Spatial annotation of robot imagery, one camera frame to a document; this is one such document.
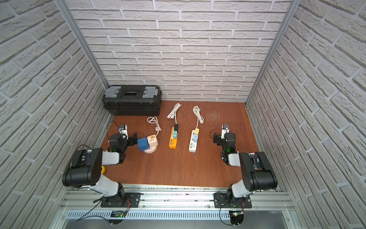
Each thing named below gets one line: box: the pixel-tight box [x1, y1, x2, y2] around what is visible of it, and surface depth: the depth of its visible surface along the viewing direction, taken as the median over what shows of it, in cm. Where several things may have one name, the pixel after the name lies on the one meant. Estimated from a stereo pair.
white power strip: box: [188, 129, 198, 153], surface depth 94 cm
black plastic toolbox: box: [102, 84, 163, 117], surface depth 102 cm
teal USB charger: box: [172, 130, 178, 139], surface depth 94 cm
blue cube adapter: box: [137, 137, 151, 152], surface depth 89 cm
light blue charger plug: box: [193, 134, 199, 143], surface depth 94 cm
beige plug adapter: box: [146, 134, 159, 148], surface depth 90 cm
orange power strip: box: [168, 126, 178, 149], surface depth 95 cm
